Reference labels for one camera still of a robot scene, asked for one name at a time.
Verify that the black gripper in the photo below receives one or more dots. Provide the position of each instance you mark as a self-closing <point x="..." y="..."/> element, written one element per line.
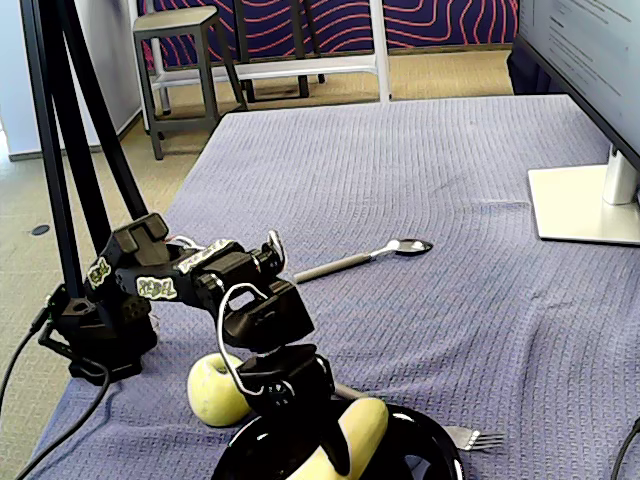
<point x="295" y="376"/>

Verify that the yellow banana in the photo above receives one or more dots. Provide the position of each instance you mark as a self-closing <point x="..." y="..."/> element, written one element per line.
<point x="367" y="420"/>

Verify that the black robot arm with stickers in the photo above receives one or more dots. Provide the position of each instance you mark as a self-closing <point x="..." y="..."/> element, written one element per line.
<point x="150" y="270"/>

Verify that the glossy black square plate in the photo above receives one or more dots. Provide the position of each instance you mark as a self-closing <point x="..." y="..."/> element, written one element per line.
<point x="425" y="440"/>

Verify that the yellow-green apple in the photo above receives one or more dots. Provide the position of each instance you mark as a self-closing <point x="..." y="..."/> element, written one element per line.
<point x="210" y="395"/>

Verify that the blue woven table cloth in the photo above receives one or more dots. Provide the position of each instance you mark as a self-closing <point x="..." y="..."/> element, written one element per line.
<point x="450" y="325"/>

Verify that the computer monitor with silver stand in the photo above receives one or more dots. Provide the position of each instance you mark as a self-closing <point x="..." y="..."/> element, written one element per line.
<point x="575" y="210"/>

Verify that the black round floor cap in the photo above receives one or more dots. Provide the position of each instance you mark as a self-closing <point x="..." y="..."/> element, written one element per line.
<point x="40" y="230"/>

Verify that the grey metal stool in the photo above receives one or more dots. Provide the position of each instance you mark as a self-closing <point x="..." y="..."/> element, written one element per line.
<point x="175" y="17"/>

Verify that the white metal table frame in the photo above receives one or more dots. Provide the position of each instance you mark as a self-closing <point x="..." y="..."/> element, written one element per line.
<point x="380" y="50"/>

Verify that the dark metal stool frame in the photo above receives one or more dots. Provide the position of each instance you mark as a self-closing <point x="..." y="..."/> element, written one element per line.
<point x="299" y="50"/>

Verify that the black camera stand poles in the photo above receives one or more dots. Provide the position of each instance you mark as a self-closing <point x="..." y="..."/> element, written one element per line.
<point x="50" y="100"/>

